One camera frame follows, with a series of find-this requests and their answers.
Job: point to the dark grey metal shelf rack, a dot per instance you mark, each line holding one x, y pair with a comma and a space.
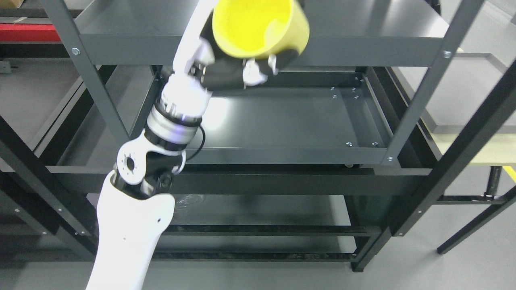
338, 123

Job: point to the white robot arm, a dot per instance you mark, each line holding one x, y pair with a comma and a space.
136, 203

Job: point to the black metal frame rack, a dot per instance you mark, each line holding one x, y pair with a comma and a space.
45, 216

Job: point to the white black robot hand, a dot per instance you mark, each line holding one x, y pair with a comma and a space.
201, 68

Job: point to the pale yellow table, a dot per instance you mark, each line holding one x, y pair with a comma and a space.
472, 112

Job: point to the yellow plastic cup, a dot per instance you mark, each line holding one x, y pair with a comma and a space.
259, 28

